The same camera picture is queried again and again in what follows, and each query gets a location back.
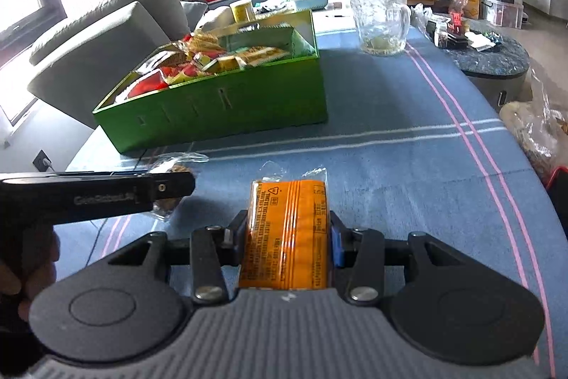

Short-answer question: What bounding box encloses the clear plastic storage box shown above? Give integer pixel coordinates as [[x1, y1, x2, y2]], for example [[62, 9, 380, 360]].
[[480, 0, 525, 27]]

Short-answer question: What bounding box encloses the grey armchair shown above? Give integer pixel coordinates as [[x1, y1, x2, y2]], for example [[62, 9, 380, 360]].
[[27, 0, 210, 132]]

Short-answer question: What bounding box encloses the blue striped tablecloth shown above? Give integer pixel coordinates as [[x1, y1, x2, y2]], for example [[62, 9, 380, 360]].
[[66, 24, 568, 379]]

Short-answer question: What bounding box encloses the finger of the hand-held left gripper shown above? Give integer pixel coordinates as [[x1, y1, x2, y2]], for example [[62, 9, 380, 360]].
[[151, 172, 196, 201]]

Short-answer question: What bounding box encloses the person's left hand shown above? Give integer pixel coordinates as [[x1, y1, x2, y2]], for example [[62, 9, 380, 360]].
[[0, 226, 61, 320]]

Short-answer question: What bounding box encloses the orange snack packet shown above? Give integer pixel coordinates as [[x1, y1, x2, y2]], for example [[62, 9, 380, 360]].
[[238, 178, 332, 291]]

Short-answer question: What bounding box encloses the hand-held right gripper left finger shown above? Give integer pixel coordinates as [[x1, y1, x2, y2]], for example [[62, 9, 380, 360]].
[[102, 209, 249, 305]]

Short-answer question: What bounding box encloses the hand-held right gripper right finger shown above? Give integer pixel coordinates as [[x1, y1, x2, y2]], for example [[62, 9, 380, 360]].
[[331, 210, 480, 304]]

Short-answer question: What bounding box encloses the crumpled white wrapper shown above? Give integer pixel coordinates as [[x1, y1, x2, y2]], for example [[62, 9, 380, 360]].
[[465, 30, 500, 52]]

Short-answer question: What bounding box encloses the orange shopping bag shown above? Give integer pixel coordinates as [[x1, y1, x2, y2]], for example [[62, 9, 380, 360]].
[[450, 0, 482, 20]]

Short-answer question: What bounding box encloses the black wall socket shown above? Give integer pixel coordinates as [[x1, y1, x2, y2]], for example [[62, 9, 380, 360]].
[[33, 149, 56, 174]]

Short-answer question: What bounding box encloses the teal plastic basket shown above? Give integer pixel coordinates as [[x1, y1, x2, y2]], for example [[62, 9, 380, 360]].
[[290, 0, 332, 11]]

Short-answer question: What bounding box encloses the dark marble round table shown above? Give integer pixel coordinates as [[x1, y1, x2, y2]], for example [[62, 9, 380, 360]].
[[425, 18, 531, 112]]

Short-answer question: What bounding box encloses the green cardboard box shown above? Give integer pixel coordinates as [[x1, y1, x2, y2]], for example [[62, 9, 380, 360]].
[[92, 9, 329, 154]]

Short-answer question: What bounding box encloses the yellow can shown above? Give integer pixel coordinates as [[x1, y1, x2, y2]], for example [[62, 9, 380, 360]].
[[229, 0, 255, 23]]

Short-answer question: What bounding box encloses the clear brown pastry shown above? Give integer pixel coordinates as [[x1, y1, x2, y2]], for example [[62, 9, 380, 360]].
[[146, 152, 210, 222]]

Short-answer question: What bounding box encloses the red toy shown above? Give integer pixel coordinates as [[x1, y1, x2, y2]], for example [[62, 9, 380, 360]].
[[448, 8, 466, 34]]

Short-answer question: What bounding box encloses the black framed window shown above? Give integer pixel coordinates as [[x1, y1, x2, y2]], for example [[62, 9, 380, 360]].
[[0, 0, 68, 128]]

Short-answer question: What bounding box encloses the plastic bag of brown food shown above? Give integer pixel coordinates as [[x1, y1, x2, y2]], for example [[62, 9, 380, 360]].
[[499, 67, 568, 185]]

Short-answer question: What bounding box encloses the pile of snack packets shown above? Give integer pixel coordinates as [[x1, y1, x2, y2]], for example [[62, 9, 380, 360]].
[[113, 24, 294, 101]]

